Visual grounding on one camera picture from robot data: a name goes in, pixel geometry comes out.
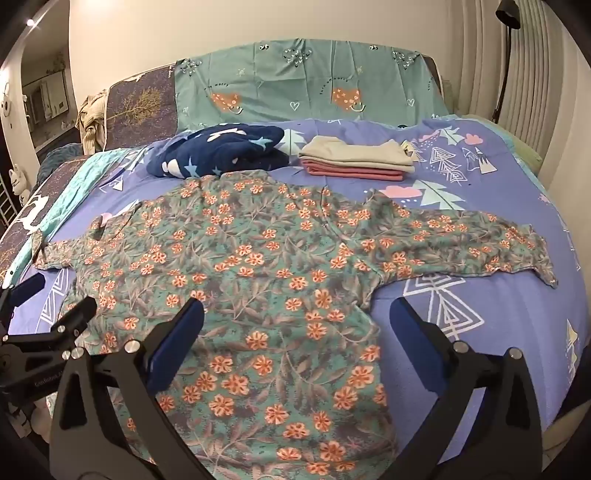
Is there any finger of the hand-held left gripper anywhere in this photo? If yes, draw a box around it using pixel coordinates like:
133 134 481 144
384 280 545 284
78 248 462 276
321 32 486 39
4 298 98 361
0 272 45 324

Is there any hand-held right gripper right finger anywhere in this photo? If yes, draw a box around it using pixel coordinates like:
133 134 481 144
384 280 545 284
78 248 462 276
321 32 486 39
389 296 543 480

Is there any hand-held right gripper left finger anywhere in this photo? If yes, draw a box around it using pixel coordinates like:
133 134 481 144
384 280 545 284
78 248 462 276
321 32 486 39
48 298 218 480

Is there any green floral shirt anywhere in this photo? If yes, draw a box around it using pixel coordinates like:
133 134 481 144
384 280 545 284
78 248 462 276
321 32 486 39
32 175 559 480

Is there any purple printed bedsheet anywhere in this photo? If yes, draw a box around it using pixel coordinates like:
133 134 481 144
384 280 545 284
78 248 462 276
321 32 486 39
9 115 585 480

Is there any white cat figurine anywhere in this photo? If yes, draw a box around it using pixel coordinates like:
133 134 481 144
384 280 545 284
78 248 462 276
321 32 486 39
9 164 31 204

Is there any teal striped cloth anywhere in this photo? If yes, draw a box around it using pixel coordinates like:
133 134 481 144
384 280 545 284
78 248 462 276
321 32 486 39
9 148 153 278

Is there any pink folded cloth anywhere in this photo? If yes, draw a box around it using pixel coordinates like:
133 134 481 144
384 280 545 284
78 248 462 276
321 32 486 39
301 159 406 182

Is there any beige crumpled cloth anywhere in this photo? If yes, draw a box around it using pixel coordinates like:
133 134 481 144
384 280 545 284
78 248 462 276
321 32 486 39
78 92 109 155

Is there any beige folded cloth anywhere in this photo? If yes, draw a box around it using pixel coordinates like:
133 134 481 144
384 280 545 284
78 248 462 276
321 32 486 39
298 136 416 169

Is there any navy star print blanket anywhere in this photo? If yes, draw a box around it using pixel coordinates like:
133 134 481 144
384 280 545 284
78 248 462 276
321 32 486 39
147 124 291 180

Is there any dark tree print cushion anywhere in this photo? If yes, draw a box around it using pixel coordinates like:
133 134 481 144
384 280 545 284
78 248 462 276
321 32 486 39
104 62 181 151

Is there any white pleated curtain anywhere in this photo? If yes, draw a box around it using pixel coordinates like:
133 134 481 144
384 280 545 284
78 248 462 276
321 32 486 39
499 0 578 176

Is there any teal heart print cover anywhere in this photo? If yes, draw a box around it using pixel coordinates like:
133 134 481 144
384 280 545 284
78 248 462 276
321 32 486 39
174 39 451 132

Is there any black floor lamp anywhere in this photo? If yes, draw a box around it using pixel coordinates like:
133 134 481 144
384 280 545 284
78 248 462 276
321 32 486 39
492 0 522 124

